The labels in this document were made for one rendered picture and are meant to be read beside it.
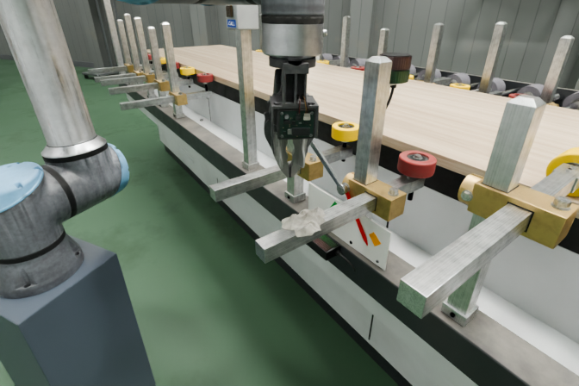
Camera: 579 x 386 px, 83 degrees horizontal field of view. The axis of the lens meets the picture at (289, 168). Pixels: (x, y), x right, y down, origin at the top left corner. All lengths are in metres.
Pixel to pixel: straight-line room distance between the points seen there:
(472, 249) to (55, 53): 0.90
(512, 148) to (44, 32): 0.93
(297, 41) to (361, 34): 4.52
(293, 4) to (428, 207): 0.62
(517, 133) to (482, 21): 4.65
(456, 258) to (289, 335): 1.16
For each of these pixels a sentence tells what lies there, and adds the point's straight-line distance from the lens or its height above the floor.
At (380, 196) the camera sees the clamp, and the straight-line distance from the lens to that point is 0.68.
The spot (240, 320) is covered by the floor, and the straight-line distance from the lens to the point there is 1.56.
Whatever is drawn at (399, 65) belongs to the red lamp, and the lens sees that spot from 0.66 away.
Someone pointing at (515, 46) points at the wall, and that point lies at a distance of 5.22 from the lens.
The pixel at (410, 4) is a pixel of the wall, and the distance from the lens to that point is 5.17.
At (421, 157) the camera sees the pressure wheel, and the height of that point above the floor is 0.91.
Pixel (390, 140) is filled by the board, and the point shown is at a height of 0.89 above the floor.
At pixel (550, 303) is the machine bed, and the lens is 0.88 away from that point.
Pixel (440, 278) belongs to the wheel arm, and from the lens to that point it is 0.38.
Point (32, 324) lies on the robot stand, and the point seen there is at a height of 0.58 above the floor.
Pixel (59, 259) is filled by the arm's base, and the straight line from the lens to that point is 1.00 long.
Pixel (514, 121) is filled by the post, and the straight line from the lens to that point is 0.52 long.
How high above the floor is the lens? 1.20
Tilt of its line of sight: 26 degrees down
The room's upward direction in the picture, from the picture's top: straight up
